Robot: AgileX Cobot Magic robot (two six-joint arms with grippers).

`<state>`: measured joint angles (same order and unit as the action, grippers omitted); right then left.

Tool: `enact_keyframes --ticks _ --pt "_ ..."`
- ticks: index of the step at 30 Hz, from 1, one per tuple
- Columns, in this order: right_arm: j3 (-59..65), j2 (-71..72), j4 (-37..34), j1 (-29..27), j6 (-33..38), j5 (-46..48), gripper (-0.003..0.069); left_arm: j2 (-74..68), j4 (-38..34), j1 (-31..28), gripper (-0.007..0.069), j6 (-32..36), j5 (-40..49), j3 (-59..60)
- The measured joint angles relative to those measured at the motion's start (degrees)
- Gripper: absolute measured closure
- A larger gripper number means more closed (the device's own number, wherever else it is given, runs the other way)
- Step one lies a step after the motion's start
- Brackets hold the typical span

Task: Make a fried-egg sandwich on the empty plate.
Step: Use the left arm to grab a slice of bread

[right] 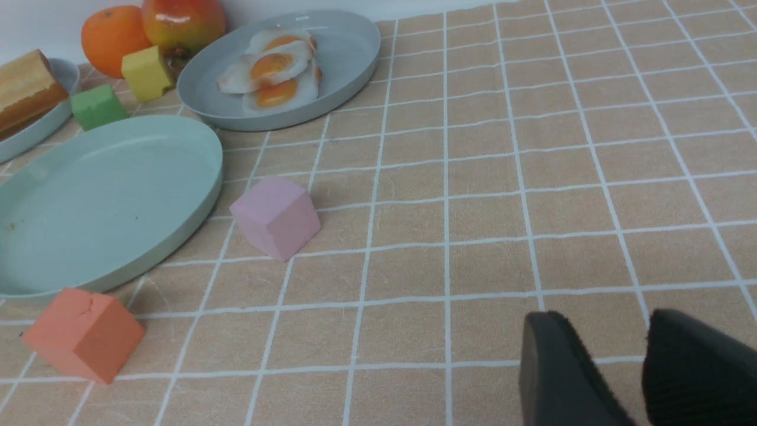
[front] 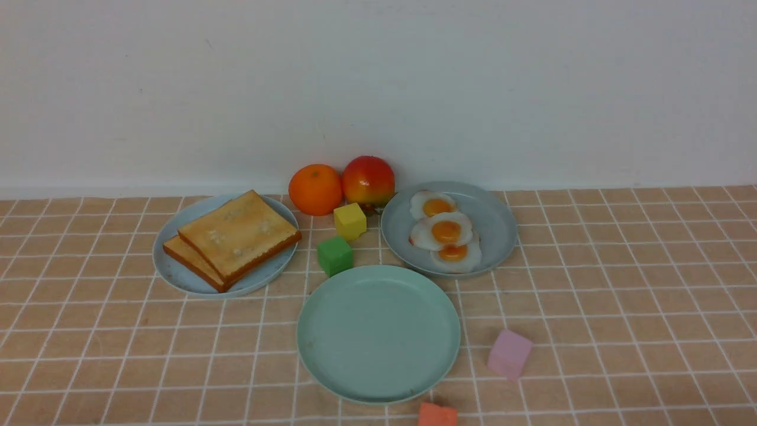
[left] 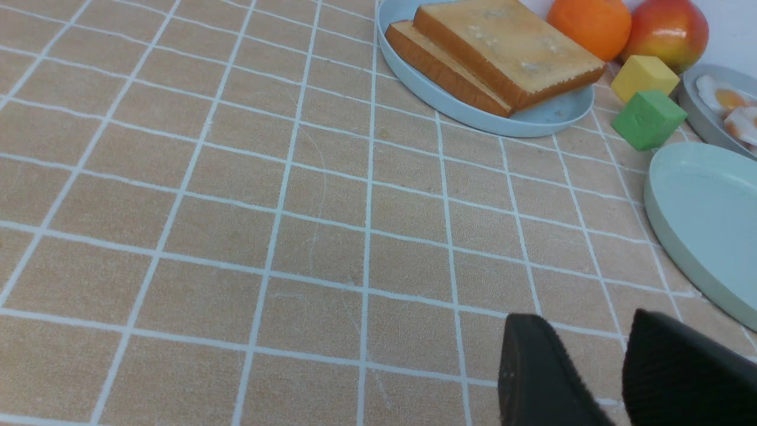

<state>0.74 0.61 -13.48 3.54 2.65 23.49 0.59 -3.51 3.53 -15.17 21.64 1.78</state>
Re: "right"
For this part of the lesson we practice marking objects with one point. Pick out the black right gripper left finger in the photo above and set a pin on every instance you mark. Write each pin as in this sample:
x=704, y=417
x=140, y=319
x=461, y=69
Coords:
x=559, y=383

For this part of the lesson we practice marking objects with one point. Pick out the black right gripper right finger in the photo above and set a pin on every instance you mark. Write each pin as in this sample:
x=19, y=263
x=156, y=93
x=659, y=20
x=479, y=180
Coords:
x=694, y=374

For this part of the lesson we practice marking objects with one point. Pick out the fried egg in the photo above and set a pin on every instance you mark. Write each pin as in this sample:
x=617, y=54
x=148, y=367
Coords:
x=272, y=38
x=252, y=72
x=291, y=94

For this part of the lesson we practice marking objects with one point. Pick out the toast slice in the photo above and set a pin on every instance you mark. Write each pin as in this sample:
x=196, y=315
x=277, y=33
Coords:
x=28, y=91

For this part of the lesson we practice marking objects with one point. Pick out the checkered beige tablecloth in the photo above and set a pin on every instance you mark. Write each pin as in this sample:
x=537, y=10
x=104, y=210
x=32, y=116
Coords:
x=592, y=157

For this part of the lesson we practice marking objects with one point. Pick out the pink foam cube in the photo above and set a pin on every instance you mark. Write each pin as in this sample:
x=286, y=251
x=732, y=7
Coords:
x=276, y=216

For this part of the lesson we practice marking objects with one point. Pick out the grey plate with eggs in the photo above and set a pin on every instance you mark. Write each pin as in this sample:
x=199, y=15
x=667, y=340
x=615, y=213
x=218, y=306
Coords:
x=348, y=46

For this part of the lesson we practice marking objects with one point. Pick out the orange foam cube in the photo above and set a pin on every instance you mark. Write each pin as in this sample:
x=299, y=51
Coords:
x=87, y=335

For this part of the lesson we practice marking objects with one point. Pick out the green centre plate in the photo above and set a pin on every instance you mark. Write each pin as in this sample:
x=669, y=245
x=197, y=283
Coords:
x=101, y=209

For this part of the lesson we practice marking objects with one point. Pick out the yellow foam cube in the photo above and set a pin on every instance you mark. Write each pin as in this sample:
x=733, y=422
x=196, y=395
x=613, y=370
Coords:
x=147, y=73

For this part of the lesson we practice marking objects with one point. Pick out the red yellow apple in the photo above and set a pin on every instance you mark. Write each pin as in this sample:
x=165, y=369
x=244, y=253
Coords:
x=185, y=25

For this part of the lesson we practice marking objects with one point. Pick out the green foam cube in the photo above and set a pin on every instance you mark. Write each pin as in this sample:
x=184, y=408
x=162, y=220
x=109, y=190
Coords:
x=96, y=107

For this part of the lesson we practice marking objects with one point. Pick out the orange fruit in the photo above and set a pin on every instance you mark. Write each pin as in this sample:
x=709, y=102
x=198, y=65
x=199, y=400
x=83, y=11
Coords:
x=112, y=33

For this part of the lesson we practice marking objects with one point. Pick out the light blue left plate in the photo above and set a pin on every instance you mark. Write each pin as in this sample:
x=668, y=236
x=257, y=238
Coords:
x=37, y=131

